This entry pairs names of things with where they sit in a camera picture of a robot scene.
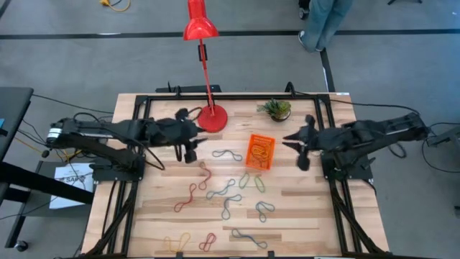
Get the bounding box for small potted succulent plant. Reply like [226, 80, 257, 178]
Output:
[256, 98, 293, 123]

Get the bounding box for yellow cable with plug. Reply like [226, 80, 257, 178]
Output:
[98, 0, 133, 13]

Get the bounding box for green rubber band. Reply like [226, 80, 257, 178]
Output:
[253, 174, 267, 194]
[238, 171, 252, 191]

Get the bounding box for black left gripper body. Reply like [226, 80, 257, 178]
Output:
[154, 117, 199, 147]

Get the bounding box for orange plastic basket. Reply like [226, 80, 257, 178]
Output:
[244, 133, 277, 171]

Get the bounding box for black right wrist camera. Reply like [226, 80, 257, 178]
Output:
[296, 150, 312, 173]

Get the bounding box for teal rubber band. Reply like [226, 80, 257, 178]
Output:
[220, 193, 243, 222]
[211, 148, 244, 163]
[254, 200, 277, 224]
[205, 178, 237, 201]
[230, 227, 270, 250]

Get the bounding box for black desk leg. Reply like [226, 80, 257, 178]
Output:
[0, 160, 96, 253]

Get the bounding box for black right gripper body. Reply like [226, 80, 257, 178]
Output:
[300, 124, 327, 153]

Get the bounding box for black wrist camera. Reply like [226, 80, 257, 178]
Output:
[183, 145, 199, 165]
[296, 150, 312, 173]

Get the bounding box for white paper sheet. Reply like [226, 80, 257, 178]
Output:
[48, 162, 96, 211]

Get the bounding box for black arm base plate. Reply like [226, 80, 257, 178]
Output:
[321, 150, 375, 181]
[91, 158, 146, 183]

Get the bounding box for black power strip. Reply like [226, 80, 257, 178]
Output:
[155, 83, 223, 94]

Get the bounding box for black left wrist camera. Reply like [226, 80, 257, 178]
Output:
[183, 145, 199, 165]

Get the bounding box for red rubber band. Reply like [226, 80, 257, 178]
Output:
[198, 232, 218, 253]
[172, 182, 198, 214]
[197, 160, 213, 191]

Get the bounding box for black desk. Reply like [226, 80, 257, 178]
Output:
[0, 86, 35, 163]

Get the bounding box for grey metal stand leg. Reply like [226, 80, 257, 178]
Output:
[426, 125, 460, 148]

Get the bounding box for person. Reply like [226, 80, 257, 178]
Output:
[297, 0, 354, 54]

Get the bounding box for red desk lamp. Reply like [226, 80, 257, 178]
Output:
[182, 0, 229, 134]

